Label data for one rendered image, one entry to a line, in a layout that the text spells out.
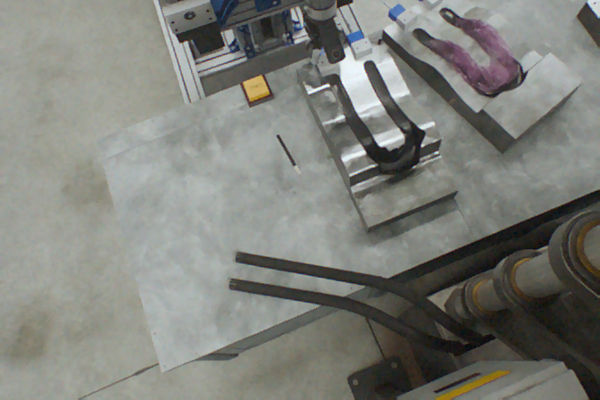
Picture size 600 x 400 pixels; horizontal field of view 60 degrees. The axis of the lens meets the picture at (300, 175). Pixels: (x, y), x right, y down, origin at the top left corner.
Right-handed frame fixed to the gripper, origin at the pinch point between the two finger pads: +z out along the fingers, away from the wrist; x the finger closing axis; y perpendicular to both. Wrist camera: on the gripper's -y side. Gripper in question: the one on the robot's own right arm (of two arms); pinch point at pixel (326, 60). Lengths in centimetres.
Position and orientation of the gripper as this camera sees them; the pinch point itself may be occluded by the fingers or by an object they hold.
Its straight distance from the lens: 150.0
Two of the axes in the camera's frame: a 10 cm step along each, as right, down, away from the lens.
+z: 0.7, 3.3, 9.4
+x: -9.3, 3.7, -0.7
